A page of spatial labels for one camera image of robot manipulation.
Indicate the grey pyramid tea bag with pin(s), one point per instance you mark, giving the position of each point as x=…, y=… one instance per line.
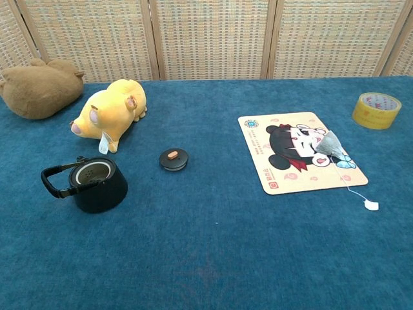
x=330, y=143

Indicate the black teapot lid orange knob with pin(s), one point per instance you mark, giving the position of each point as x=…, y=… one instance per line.
x=174, y=163

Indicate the blue table carpet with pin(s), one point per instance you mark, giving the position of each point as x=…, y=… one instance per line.
x=206, y=242

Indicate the cartoon girl mouse pad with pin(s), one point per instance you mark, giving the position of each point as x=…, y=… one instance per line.
x=290, y=181

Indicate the yellow plush toy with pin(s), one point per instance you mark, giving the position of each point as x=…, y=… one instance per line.
x=109, y=113

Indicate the woven wooden folding screen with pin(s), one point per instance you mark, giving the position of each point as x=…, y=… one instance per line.
x=209, y=38

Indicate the yellow packing tape roll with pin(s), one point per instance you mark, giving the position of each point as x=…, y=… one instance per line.
x=364, y=117

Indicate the brown plush toy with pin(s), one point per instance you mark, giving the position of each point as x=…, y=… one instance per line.
x=38, y=90

